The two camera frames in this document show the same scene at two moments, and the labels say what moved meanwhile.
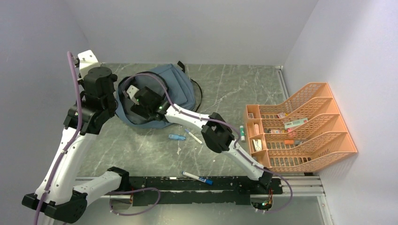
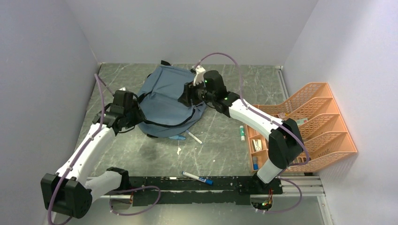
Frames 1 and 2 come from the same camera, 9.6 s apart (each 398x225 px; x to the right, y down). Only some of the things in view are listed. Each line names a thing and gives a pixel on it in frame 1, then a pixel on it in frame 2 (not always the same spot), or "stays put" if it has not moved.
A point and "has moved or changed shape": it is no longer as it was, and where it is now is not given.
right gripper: x=137 y=109 → x=185 y=98
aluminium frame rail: x=292 y=187 stays put
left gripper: x=80 y=78 → x=139 y=116
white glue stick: x=241 y=133 stays put
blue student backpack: x=172 y=76 has moved or changed shape
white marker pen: x=194 y=137 stays put
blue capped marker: x=206 y=181 stays put
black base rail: x=178 y=191 stays put
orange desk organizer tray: x=256 y=135 stays put
